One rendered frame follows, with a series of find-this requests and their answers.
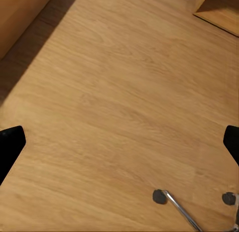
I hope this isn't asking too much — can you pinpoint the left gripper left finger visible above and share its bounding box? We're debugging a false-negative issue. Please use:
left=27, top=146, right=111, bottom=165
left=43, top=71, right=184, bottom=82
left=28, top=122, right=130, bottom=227
left=0, top=125, right=26, bottom=185

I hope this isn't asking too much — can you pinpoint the swivel chair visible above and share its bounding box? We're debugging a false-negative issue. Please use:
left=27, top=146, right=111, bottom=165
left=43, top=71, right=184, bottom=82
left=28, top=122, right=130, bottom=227
left=153, top=189, right=239, bottom=232

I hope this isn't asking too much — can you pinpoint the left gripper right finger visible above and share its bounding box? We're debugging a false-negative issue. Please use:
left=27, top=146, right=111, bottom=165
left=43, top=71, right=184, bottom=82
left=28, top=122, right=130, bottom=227
left=223, top=125, right=239, bottom=166

